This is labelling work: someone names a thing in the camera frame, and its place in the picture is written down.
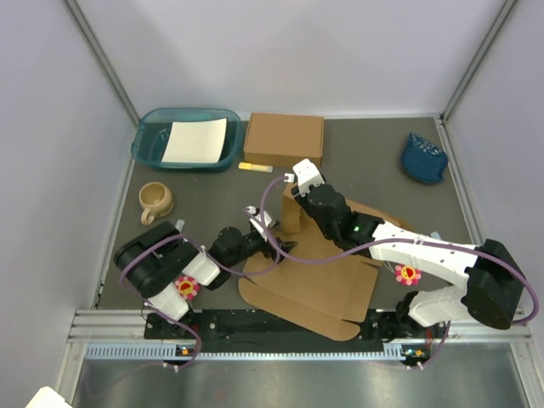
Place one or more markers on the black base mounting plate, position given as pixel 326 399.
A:
pixel 257 330

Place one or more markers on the teal plastic bin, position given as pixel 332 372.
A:
pixel 153 132

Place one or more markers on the white object bottom corner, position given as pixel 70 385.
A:
pixel 46 397

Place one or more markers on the yellow white marker pen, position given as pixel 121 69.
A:
pixel 246 166

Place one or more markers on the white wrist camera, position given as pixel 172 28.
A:
pixel 259 220
pixel 306 175

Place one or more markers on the folded brown cardboard box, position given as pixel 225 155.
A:
pixel 281 140

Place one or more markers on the brown cardboard box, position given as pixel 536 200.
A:
pixel 281 140
pixel 330 299

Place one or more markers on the pink flower toy left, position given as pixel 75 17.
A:
pixel 187 287

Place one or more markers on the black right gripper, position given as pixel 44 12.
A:
pixel 303 200

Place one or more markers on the dark blue crumpled bag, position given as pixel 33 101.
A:
pixel 423 160

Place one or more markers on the grey slotted cable duct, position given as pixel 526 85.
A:
pixel 174 352

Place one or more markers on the pink flower toy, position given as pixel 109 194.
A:
pixel 407 275
pixel 187 287

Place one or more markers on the beige ceramic mug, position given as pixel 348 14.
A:
pixel 156 200

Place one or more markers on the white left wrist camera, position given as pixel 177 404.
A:
pixel 259 220

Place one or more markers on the white paper sheet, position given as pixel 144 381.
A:
pixel 195 142

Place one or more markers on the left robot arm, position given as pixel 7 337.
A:
pixel 154 261

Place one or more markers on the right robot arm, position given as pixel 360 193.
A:
pixel 483 282

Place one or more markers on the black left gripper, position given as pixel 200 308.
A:
pixel 280 246

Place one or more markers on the pink flower toy right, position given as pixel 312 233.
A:
pixel 407 275

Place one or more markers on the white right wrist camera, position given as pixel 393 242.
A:
pixel 306 175

